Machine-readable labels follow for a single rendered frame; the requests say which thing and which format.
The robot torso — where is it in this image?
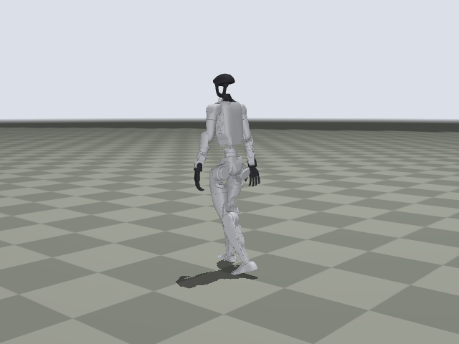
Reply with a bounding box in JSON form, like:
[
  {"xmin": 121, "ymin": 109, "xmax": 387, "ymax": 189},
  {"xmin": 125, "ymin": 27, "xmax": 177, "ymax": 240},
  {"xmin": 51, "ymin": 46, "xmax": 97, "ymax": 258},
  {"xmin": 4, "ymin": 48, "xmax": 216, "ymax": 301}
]
[{"xmin": 215, "ymin": 99, "xmax": 243, "ymax": 176}]

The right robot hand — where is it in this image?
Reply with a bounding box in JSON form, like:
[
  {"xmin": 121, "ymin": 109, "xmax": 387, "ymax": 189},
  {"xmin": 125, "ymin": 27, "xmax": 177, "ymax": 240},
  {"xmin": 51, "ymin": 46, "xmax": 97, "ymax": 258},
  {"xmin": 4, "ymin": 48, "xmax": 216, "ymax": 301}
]
[{"xmin": 245, "ymin": 159, "xmax": 260, "ymax": 186}]

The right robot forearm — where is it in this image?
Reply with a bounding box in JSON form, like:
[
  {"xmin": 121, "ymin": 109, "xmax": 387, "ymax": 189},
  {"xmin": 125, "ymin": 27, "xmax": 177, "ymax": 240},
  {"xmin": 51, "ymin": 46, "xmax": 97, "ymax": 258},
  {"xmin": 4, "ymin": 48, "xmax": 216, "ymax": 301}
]
[{"xmin": 244, "ymin": 136, "xmax": 255, "ymax": 166}]

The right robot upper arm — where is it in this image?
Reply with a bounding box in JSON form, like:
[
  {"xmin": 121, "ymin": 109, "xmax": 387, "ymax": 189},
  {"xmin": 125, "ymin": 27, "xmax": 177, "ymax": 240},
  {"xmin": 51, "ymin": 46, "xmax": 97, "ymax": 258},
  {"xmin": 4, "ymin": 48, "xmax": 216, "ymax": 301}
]
[{"xmin": 241, "ymin": 104, "xmax": 251, "ymax": 141}]

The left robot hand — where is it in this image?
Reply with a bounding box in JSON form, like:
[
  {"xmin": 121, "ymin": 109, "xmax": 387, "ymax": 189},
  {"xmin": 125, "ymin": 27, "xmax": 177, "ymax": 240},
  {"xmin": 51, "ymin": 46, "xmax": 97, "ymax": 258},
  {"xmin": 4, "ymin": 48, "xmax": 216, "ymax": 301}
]
[{"xmin": 194, "ymin": 163, "xmax": 204, "ymax": 191}]

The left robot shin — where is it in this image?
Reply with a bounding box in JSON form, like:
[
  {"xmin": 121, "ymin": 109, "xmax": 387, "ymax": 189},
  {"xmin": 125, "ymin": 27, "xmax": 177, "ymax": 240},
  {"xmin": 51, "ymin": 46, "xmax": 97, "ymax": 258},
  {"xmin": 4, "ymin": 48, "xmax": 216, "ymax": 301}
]
[{"xmin": 221, "ymin": 214, "xmax": 249, "ymax": 266}]

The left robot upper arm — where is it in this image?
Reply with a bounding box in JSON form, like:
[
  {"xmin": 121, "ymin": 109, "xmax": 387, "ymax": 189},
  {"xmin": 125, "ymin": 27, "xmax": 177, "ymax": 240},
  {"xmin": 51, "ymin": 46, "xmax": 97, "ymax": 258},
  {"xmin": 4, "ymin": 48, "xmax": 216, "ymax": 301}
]
[{"xmin": 200, "ymin": 103, "xmax": 222, "ymax": 143}]

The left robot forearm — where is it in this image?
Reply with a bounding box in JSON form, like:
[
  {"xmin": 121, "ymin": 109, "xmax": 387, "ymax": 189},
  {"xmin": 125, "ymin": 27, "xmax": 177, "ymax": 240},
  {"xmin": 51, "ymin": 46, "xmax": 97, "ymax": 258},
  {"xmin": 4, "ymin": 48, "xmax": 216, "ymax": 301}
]
[{"xmin": 194, "ymin": 132, "xmax": 210, "ymax": 168}]

